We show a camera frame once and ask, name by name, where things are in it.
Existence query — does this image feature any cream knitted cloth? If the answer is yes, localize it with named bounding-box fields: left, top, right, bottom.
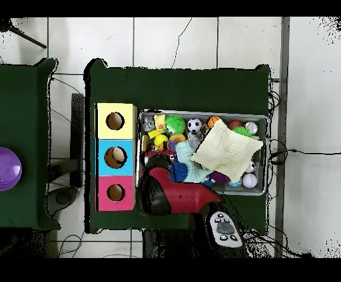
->
left=189, top=118, right=264, bottom=184

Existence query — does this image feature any blue spiky ball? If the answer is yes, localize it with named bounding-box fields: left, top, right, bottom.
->
left=168, top=160, right=189, bottom=182

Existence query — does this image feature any light blue knitted cloth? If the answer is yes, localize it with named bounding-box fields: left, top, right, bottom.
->
left=174, top=140, right=214, bottom=184

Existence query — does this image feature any grey round foot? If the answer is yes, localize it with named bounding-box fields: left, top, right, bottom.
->
left=46, top=186, right=79, bottom=217

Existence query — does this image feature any small orange basketball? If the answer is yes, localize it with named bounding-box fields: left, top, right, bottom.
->
left=206, top=115, right=222, bottom=130

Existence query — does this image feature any small soccer ball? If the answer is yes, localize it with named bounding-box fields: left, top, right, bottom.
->
left=186, top=117, right=203, bottom=134

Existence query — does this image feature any toy hamburger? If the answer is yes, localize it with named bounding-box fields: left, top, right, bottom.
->
left=169, top=132, right=187, bottom=144

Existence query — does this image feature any shallow mesh bin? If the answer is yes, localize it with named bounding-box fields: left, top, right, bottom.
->
left=135, top=108, right=269, bottom=197

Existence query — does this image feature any black tripod leg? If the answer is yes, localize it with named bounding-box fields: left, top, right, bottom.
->
left=0, top=18, right=47, bottom=49

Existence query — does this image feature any white baseball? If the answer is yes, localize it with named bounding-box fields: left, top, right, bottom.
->
left=241, top=173, right=258, bottom=189

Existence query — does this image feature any green spiky ball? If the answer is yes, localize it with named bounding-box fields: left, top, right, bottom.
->
left=164, top=114, right=186, bottom=134
left=232, top=126, right=254, bottom=138

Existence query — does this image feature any black cable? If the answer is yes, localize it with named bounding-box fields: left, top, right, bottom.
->
left=268, top=148, right=341, bottom=164

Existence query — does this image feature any wooden box with three holes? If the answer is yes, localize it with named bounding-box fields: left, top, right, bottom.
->
left=95, top=102, right=139, bottom=212

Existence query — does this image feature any purple bowl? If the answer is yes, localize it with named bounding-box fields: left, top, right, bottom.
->
left=0, top=146, right=23, bottom=192

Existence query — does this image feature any yellow duck toy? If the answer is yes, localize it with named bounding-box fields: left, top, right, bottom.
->
left=153, top=114, right=167, bottom=132

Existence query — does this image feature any dark green side tablecloth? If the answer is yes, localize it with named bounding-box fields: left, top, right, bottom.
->
left=0, top=57, right=61, bottom=230

